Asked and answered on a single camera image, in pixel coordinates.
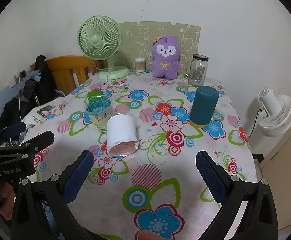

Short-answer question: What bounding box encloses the green patterned wall mat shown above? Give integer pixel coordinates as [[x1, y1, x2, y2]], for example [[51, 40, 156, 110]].
[[117, 21, 201, 76]]

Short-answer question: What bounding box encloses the purple plush toy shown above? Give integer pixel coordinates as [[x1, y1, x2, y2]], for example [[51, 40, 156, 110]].
[[152, 35, 181, 79]]

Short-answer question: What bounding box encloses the cotton swab container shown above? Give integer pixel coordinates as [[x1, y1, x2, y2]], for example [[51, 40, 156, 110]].
[[135, 57, 146, 73]]

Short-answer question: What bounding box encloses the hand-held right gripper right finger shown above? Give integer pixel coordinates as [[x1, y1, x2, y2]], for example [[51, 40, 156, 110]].
[[195, 150, 279, 240]]

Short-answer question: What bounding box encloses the white fan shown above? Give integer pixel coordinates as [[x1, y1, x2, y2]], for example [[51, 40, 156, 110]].
[[257, 87, 291, 138]]

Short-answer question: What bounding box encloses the teal cup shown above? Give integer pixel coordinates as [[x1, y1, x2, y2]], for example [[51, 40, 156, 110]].
[[189, 86, 220, 127]]

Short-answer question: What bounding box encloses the clear glass with green lid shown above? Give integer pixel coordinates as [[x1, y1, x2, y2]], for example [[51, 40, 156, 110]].
[[85, 91, 114, 133]]

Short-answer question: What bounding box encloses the white paper-wrapped cup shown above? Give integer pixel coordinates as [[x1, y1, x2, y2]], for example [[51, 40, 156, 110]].
[[107, 112, 139, 156]]

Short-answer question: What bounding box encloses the green desk fan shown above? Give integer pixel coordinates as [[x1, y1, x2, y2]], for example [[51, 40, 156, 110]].
[[77, 15, 130, 80]]

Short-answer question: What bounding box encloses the white charger cable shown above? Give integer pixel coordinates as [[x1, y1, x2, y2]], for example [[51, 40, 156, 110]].
[[15, 74, 23, 107]]

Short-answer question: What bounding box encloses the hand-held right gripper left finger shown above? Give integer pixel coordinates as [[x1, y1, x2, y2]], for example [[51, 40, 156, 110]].
[[10, 150, 94, 240]]

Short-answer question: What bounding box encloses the black bag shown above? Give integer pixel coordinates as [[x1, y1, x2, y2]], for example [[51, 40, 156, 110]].
[[0, 55, 66, 132]]

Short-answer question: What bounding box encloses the green fan cable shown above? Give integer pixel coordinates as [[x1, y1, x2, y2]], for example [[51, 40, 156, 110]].
[[106, 66, 129, 90]]

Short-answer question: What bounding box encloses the glass jar with lid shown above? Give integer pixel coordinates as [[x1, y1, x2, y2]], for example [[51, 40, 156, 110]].
[[185, 54, 209, 87]]

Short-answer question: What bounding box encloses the person's left hand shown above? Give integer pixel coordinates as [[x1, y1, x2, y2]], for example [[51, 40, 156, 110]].
[[0, 180, 17, 222]]

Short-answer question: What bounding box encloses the wall socket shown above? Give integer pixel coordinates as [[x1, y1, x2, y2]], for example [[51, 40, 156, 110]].
[[9, 69, 27, 84]]

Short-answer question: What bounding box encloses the floral tablecloth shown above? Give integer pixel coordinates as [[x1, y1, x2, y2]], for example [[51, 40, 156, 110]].
[[20, 70, 259, 240]]

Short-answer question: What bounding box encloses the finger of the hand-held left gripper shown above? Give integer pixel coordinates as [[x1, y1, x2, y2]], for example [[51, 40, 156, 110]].
[[0, 130, 55, 158], [0, 122, 27, 147]]

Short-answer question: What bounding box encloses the beige cabinet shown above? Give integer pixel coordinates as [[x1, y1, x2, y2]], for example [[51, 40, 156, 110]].
[[257, 102, 291, 233]]

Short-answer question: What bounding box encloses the white printed cloth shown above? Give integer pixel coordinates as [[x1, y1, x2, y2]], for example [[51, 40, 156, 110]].
[[22, 99, 69, 143]]

